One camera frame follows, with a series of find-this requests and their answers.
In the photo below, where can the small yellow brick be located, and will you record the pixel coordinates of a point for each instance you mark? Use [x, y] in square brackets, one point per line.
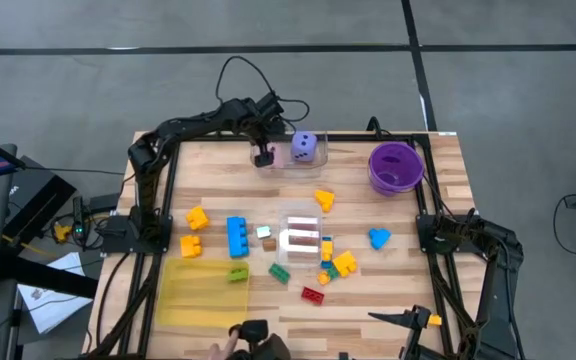
[436, 320]
[327, 250]

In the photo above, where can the yellow plug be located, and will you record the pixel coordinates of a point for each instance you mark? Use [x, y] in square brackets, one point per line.
[62, 232]

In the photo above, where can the clear plastic bin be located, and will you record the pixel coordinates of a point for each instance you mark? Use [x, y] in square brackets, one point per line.
[320, 167]

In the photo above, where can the black handheld object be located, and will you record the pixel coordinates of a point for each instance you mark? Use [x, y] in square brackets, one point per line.
[255, 330]

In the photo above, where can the yellow translucent bin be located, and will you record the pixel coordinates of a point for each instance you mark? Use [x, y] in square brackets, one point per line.
[193, 300]

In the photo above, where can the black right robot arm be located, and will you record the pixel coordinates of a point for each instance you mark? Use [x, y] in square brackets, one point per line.
[498, 300]

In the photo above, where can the small green brick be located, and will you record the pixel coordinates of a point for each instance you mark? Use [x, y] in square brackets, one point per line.
[333, 273]

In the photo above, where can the dark green brick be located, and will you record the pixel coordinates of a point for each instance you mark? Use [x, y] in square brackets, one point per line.
[279, 273]

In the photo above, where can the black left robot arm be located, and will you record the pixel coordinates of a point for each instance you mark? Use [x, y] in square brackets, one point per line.
[188, 126]

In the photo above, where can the small clear plastic container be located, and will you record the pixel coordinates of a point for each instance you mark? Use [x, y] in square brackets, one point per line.
[300, 209]

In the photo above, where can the red brick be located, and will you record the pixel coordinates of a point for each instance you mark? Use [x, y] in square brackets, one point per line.
[312, 295]

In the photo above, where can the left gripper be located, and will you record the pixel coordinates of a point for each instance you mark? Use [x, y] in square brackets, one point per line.
[263, 125]

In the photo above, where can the small yellow round piece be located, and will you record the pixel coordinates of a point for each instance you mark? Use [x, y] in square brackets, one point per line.
[323, 278]

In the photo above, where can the purple plastic bucket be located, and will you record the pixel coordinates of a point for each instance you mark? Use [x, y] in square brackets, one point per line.
[408, 162]

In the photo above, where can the black metal table frame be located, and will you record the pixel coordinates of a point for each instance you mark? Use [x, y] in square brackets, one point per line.
[353, 136]

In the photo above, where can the small brown box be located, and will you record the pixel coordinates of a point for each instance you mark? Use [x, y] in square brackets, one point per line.
[269, 244]

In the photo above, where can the black power strip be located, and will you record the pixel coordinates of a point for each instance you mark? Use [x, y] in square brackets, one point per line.
[78, 215]

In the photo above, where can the person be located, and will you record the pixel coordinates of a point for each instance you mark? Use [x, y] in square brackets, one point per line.
[268, 350]

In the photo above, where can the large blue toy block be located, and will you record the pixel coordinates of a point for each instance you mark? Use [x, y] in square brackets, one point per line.
[235, 237]

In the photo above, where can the white paper sheet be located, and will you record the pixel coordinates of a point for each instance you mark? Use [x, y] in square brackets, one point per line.
[53, 300]

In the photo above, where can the blue heart-shaped block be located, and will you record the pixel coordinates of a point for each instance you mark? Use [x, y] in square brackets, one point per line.
[379, 239]

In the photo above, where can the small white box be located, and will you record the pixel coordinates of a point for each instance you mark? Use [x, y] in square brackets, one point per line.
[263, 231]

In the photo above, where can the light green brick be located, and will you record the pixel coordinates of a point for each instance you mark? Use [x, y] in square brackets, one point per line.
[237, 275]

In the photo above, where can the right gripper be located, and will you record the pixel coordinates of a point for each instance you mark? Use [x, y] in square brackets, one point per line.
[417, 320]

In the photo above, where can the black box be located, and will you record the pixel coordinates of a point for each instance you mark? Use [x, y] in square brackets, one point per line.
[33, 210]

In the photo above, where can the purple foam dice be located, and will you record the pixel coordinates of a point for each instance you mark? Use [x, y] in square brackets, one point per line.
[295, 145]

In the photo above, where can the person's hand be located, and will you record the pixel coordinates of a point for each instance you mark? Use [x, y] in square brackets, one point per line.
[219, 351]

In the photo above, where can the yellow toy block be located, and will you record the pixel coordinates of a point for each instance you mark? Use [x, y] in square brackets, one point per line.
[345, 263]
[190, 246]
[197, 218]
[325, 198]

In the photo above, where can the black beam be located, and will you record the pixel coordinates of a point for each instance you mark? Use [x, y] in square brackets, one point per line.
[48, 277]

